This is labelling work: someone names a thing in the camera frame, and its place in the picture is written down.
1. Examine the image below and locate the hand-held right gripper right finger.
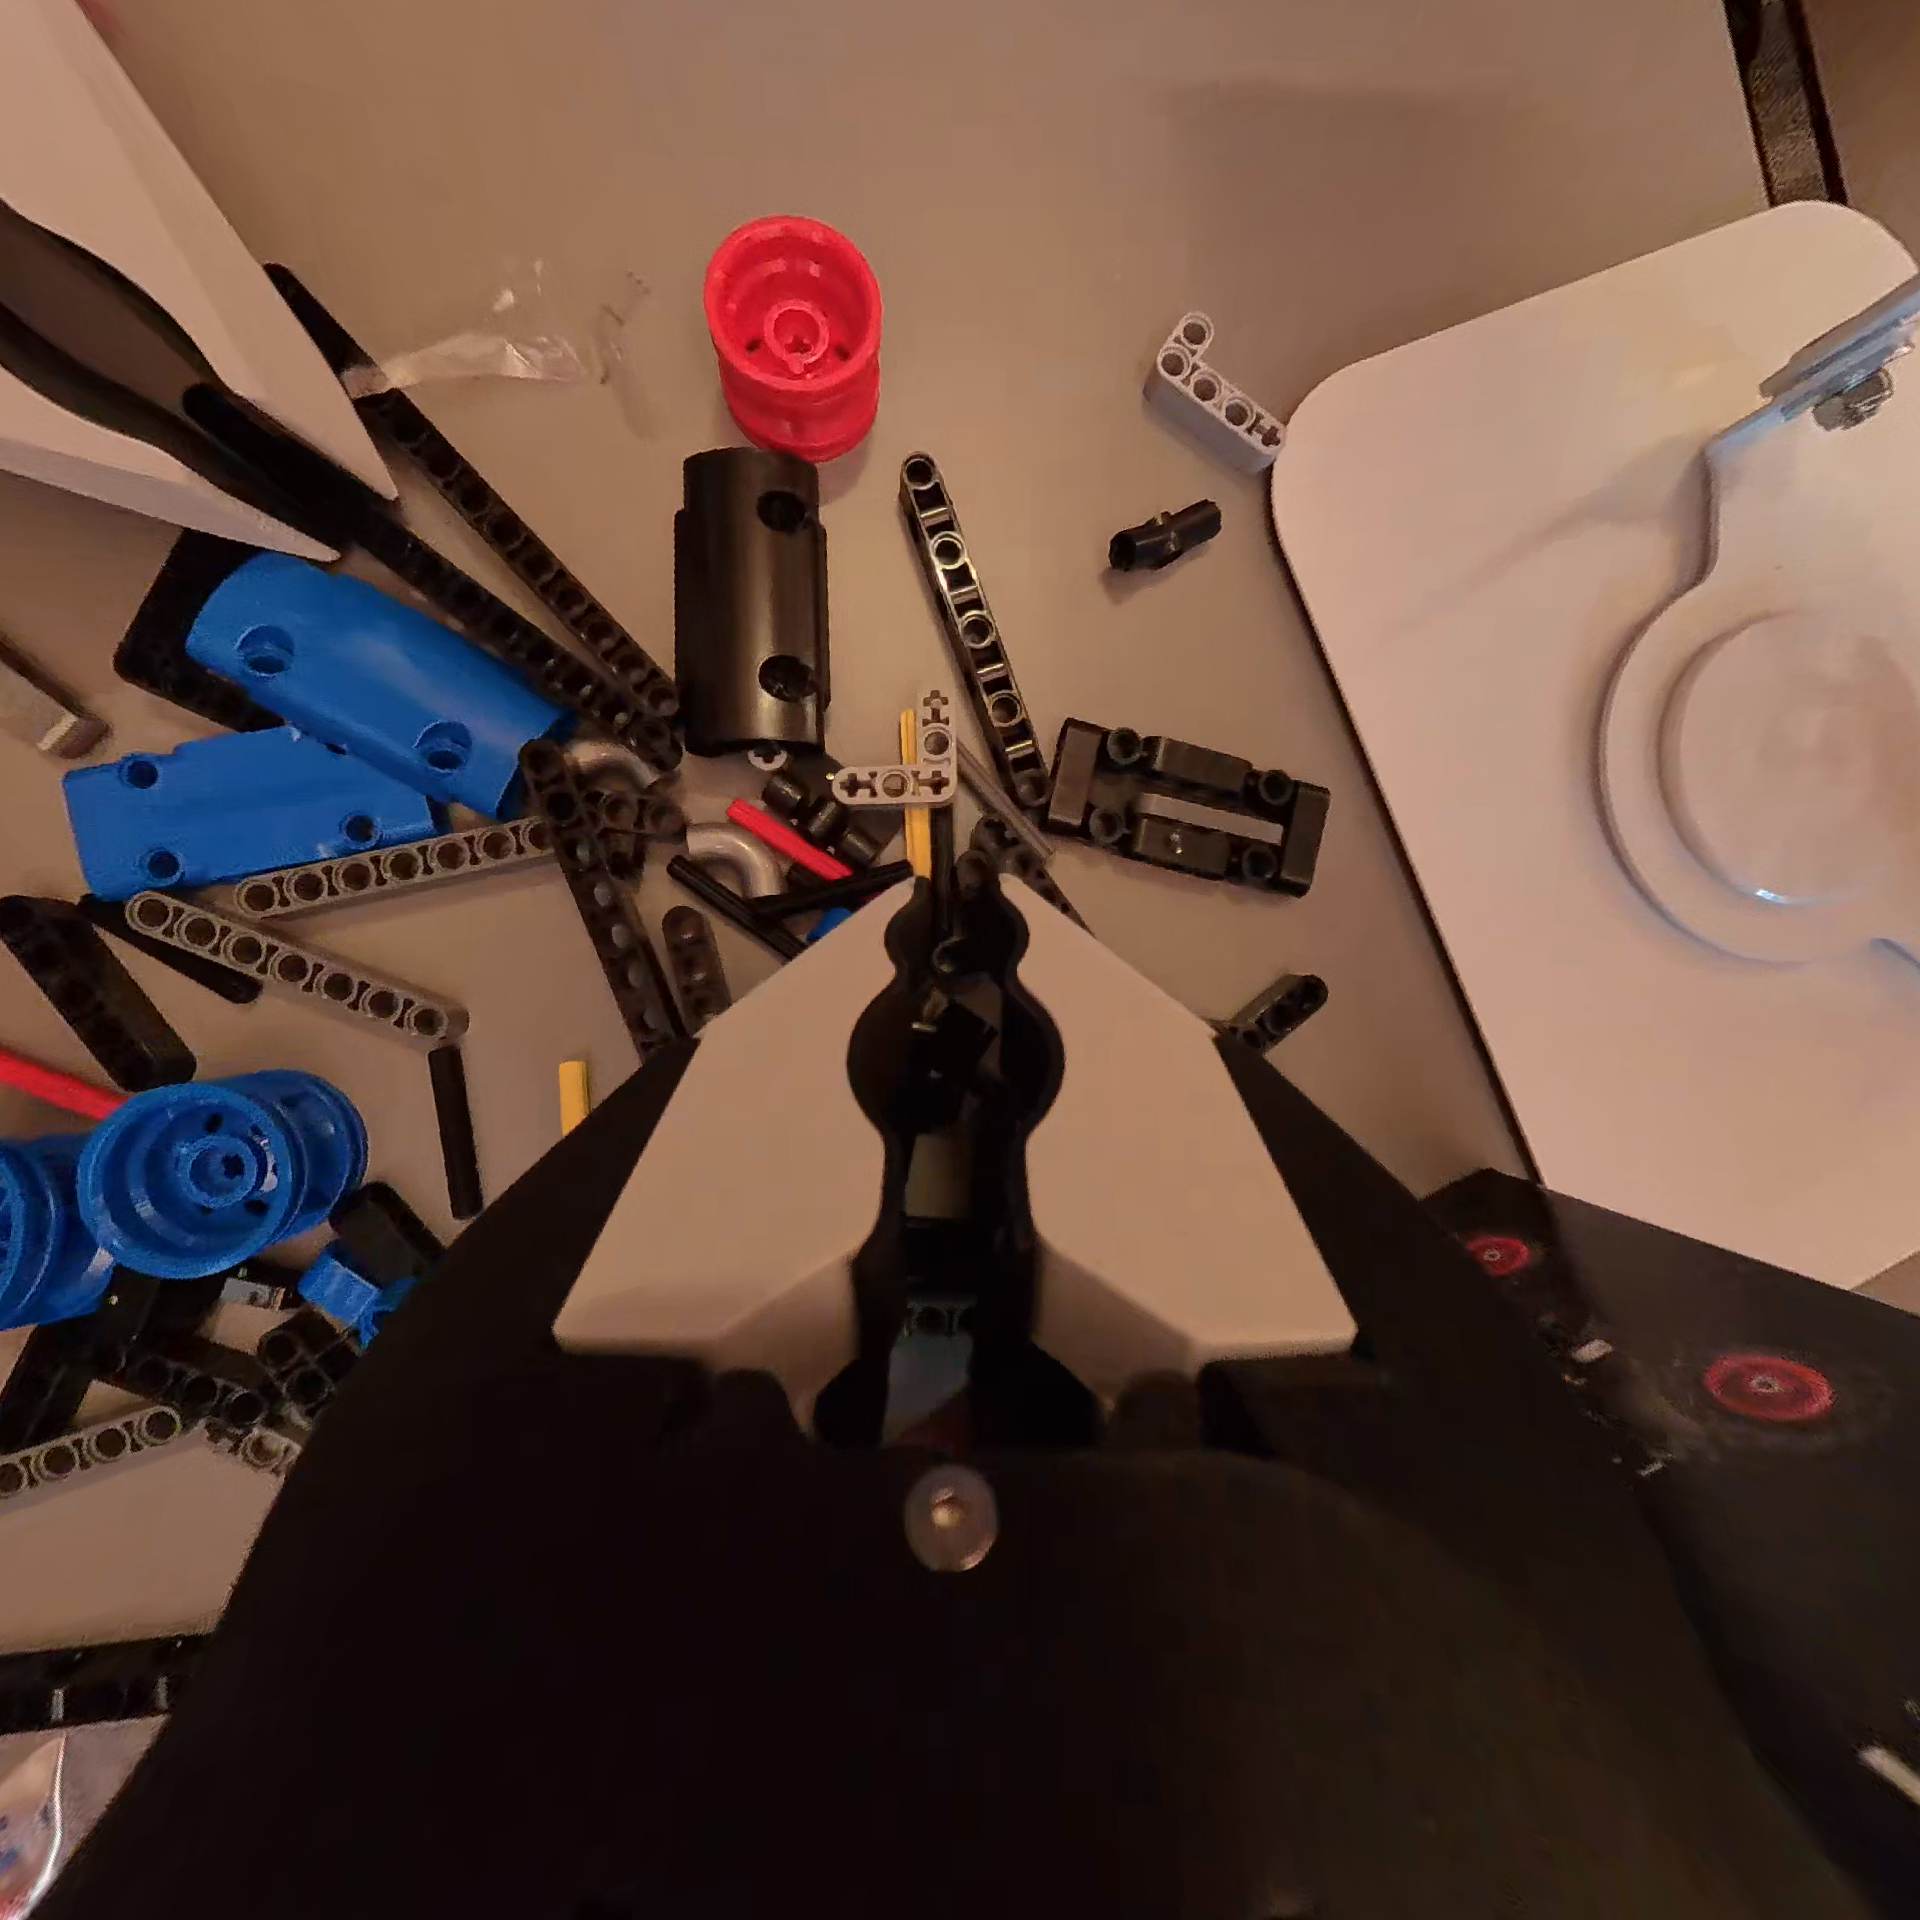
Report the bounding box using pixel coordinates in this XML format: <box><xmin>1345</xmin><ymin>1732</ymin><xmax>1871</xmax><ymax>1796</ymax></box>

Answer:
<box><xmin>990</xmin><ymin>870</ymin><xmax>1361</xmax><ymax>1419</ymax></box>

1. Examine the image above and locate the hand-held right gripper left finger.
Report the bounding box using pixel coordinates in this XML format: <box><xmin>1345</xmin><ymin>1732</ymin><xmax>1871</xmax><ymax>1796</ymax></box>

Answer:
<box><xmin>550</xmin><ymin>872</ymin><xmax>935</xmax><ymax>1444</ymax></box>

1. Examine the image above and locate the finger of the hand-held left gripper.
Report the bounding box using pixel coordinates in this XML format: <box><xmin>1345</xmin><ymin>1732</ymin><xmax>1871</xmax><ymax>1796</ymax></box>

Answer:
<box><xmin>0</xmin><ymin>296</ymin><xmax>344</xmax><ymax>567</ymax></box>
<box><xmin>0</xmin><ymin>0</ymin><xmax>402</xmax><ymax>507</ymax></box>

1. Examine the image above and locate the pile of black toy beams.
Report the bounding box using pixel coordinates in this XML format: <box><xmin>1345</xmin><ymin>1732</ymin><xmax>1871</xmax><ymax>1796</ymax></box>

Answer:
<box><xmin>0</xmin><ymin>525</ymin><xmax>1087</xmax><ymax>1478</ymax></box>

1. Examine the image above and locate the blue curved panel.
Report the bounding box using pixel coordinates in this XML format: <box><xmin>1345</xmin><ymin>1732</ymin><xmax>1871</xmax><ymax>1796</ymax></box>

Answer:
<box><xmin>182</xmin><ymin>551</ymin><xmax>582</xmax><ymax>822</ymax></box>
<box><xmin>60</xmin><ymin>727</ymin><xmax>448</xmax><ymax>904</ymax></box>

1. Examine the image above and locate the short black beam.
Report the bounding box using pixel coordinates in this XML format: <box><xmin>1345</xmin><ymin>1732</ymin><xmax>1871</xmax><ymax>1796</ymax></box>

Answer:
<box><xmin>1217</xmin><ymin>972</ymin><xmax>1330</xmax><ymax>1051</ymax></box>

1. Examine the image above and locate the short black axle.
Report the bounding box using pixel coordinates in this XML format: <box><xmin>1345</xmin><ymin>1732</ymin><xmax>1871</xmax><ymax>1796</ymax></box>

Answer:
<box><xmin>425</xmin><ymin>1044</ymin><xmax>488</xmax><ymax>1223</ymax></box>

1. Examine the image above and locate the small red axle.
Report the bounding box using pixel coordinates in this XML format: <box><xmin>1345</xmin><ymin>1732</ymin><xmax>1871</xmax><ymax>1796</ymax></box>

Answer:
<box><xmin>726</xmin><ymin>798</ymin><xmax>856</xmax><ymax>887</ymax></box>

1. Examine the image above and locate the clear plastic scrap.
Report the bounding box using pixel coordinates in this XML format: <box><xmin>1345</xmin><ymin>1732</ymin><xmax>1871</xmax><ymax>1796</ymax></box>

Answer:
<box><xmin>348</xmin><ymin>257</ymin><xmax>648</xmax><ymax>396</ymax></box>

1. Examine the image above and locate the small blue connector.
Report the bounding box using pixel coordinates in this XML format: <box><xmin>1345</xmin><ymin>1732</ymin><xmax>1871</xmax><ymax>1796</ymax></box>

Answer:
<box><xmin>296</xmin><ymin>1253</ymin><xmax>413</xmax><ymax>1344</ymax></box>

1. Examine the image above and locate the long black beam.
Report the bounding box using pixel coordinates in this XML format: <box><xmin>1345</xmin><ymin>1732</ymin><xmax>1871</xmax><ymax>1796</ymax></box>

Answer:
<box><xmin>0</xmin><ymin>1632</ymin><xmax>207</xmax><ymax>1736</ymax></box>
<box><xmin>257</xmin><ymin>257</ymin><xmax>688</xmax><ymax>771</ymax></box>

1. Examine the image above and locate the light grey cross-hole L-beam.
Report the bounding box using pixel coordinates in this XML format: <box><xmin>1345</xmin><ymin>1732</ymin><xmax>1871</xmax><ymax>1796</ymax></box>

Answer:
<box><xmin>828</xmin><ymin>687</ymin><xmax>961</xmax><ymax>808</ymax></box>

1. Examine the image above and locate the black curved panel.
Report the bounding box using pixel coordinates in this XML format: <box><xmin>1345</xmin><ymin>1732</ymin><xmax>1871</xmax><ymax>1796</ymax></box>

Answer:
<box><xmin>671</xmin><ymin>445</ymin><xmax>834</xmax><ymax>759</ymax></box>

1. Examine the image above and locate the blue toy wheel hub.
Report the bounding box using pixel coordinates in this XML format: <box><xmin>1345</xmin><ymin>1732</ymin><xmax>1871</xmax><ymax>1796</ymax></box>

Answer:
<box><xmin>74</xmin><ymin>1064</ymin><xmax>373</xmax><ymax>1280</ymax></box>

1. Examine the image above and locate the white booklet stand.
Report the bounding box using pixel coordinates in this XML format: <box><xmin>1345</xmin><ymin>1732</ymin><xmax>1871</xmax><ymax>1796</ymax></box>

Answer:
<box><xmin>1270</xmin><ymin>199</ymin><xmax>1920</xmax><ymax>1292</ymax></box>

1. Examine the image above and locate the black connector pin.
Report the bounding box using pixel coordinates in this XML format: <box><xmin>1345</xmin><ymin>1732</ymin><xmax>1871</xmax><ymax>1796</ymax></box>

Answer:
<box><xmin>1103</xmin><ymin>497</ymin><xmax>1224</xmax><ymax>577</ymax></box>

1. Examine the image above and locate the red toy wheel hub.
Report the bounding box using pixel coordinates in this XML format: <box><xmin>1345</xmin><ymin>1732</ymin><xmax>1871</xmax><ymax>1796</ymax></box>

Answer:
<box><xmin>700</xmin><ymin>214</ymin><xmax>886</xmax><ymax>463</ymax></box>

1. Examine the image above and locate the dark grey long beam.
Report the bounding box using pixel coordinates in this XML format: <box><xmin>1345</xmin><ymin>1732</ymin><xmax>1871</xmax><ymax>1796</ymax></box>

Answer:
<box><xmin>0</xmin><ymin>1398</ymin><xmax>191</xmax><ymax>1501</ymax></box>

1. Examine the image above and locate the black toy set box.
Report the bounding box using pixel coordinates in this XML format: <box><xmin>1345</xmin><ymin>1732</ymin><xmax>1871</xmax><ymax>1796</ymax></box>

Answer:
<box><xmin>1416</xmin><ymin>1167</ymin><xmax>1920</xmax><ymax>1920</ymax></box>

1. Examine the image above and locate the thin black beam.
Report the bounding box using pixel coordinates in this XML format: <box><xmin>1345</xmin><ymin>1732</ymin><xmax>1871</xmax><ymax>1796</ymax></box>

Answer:
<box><xmin>895</xmin><ymin>453</ymin><xmax>1054</xmax><ymax>811</ymax></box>

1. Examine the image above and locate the light grey small L-beam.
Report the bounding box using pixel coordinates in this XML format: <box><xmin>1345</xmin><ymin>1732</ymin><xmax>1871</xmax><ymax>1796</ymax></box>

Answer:
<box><xmin>1143</xmin><ymin>311</ymin><xmax>1289</xmax><ymax>480</ymax></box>

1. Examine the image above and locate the black rectangular frame piece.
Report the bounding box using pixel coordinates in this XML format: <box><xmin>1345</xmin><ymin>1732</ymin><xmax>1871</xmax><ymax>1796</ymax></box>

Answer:
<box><xmin>1045</xmin><ymin>715</ymin><xmax>1334</xmax><ymax>903</ymax></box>

